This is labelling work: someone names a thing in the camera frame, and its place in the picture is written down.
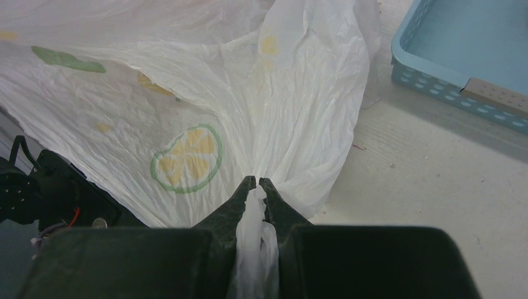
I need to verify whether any white plastic bag lemon print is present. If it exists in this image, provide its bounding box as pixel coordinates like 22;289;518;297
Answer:
0;0;382;299

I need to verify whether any light blue perforated basket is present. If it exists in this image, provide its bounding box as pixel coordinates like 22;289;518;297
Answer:
391;1;527;134

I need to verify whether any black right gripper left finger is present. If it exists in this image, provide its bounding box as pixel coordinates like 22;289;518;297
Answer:
18;176;257;298

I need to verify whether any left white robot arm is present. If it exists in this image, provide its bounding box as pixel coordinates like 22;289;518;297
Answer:
1;135;144;251

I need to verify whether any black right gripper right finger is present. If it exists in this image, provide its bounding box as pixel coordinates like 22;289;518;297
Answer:
259;178;480;298

